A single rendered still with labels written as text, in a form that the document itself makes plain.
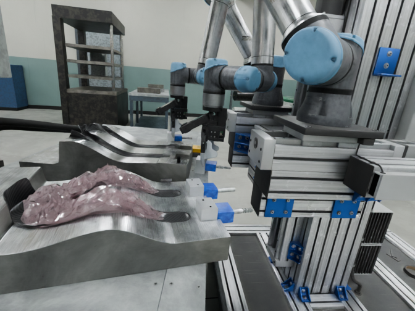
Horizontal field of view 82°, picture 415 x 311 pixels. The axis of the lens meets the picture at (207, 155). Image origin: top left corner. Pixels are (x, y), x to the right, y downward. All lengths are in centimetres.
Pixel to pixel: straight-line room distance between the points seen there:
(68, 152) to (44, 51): 715
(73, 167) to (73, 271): 41
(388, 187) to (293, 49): 41
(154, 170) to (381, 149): 67
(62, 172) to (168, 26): 674
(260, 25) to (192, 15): 663
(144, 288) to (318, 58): 56
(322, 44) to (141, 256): 55
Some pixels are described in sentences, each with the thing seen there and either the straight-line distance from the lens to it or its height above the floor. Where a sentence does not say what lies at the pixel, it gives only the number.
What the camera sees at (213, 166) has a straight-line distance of 88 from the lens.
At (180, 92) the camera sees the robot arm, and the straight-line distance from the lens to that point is 121.
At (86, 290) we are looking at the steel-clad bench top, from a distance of 48.
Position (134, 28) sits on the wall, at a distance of 741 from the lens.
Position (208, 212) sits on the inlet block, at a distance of 51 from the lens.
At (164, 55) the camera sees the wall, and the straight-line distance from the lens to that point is 730.
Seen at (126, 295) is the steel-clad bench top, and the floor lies 80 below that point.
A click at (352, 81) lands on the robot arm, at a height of 116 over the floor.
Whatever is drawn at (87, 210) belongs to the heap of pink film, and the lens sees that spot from 48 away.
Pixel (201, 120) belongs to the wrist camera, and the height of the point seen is 100.
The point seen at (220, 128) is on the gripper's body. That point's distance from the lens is 82.
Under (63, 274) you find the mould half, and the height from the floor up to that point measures 82.
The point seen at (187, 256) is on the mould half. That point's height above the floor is 82.
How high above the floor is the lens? 114
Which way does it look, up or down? 18 degrees down
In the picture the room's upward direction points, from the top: 5 degrees clockwise
